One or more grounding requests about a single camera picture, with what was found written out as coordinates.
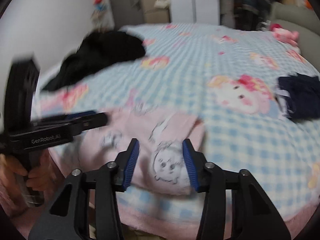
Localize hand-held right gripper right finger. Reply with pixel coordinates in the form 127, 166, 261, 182
182, 139, 292, 240

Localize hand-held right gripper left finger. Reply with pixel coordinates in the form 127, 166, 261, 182
28, 138, 140, 240

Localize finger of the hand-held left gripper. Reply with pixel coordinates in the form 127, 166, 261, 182
31, 110, 97, 127
67, 112, 108, 137

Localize pink printed pyjama garment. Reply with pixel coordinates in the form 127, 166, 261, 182
77, 107, 205, 197

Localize black clothes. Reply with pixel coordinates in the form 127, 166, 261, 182
41, 30, 147, 93

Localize folded navy clothes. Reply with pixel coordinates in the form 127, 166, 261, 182
275, 72, 320, 120

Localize person's left hand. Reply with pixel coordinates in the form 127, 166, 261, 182
0, 152, 54, 188

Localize white shelf rack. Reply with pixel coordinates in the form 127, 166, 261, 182
90, 11, 110, 28

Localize checkered cartoon printed blanket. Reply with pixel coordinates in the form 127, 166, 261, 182
32, 22, 320, 238

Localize red and blue plush toy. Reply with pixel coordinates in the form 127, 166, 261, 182
92, 0, 107, 13

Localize grey door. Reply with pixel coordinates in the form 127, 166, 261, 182
106, 0, 145, 27

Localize beige cabinet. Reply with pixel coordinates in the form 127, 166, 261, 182
141, 0, 172, 23

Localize white wardrobe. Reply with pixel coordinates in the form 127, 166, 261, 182
166, 0, 222, 25

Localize pink plush toy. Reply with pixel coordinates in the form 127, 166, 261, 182
271, 26, 300, 45

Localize dark glass-door wardrobe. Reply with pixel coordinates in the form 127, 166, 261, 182
217, 0, 274, 30

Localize grey padded bed frame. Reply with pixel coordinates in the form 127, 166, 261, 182
270, 2, 320, 70

